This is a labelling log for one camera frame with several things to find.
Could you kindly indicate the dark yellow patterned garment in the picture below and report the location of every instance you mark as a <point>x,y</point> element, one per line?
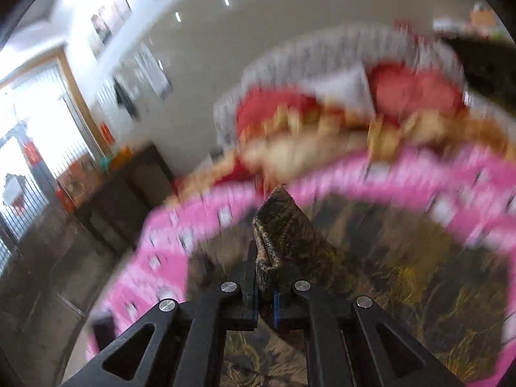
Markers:
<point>383,274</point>

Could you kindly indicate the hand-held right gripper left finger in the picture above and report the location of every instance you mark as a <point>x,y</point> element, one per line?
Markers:
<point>250,302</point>

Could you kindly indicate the black hanging cloth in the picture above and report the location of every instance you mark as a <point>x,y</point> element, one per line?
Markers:
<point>125,98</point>

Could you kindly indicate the wall poster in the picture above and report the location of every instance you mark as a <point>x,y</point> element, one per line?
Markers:
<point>109,20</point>

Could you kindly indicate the pink penguin printed blanket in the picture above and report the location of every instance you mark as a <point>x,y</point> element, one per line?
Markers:
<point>169,250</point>

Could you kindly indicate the dark wooden cabinet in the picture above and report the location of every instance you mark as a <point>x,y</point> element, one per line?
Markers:
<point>121,205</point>

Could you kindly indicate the red and yellow blanket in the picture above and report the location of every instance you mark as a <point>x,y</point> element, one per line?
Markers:
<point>407,88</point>

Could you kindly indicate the white wall chart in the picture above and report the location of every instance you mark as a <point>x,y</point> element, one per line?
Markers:
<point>155,74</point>

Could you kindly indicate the small red wall sign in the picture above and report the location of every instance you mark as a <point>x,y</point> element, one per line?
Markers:
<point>107,133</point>

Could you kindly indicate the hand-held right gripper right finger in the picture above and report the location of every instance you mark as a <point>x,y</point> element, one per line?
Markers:
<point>277,306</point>

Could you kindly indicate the window with metal grille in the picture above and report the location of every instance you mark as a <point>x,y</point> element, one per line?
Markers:
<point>40,100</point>

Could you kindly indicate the brown printed box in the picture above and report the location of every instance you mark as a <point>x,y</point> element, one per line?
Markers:
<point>76,183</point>

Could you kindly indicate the green plastic item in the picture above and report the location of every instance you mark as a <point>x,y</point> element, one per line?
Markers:
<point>105,164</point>

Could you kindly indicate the orange bag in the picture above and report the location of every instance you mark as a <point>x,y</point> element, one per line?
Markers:
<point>121,158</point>

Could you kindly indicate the red window sticker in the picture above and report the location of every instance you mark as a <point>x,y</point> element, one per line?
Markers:
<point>31,153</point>

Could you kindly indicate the white cloth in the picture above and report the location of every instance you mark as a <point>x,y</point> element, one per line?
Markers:
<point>346,88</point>

